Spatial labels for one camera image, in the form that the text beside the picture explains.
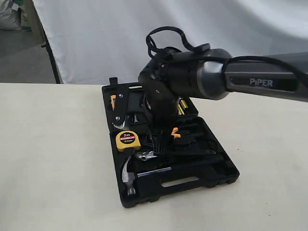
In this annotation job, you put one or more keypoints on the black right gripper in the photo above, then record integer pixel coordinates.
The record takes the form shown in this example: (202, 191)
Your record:
(164, 110)

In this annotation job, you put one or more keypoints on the adjustable wrench black handle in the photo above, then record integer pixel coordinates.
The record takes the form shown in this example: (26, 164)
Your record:
(145, 156)

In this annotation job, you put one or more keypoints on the claw hammer black grip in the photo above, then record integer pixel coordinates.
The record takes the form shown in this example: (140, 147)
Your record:
(129, 177)

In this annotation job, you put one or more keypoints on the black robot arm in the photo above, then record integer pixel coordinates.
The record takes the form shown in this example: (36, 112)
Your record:
(212, 75)

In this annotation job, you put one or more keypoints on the black plastic tool case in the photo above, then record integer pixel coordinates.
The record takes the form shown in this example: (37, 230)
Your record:
(194, 157)

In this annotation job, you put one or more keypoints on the yellow tape measure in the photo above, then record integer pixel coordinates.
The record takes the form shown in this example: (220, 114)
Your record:
(127, 139)

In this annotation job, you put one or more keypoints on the orange utility knife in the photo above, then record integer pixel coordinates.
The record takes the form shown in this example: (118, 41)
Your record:
(113, 100)

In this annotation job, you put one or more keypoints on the black backdrop stand pole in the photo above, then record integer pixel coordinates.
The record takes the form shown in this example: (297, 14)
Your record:
(46, 45)

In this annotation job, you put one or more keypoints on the green white bag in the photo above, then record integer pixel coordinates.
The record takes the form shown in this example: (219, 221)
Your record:
(24, 20)

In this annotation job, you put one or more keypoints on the grey woven sack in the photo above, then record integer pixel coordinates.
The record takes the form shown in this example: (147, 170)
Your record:
(10, 18)

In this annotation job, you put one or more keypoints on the orange handled pliers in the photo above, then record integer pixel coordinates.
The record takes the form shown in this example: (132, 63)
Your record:
(175, 134)

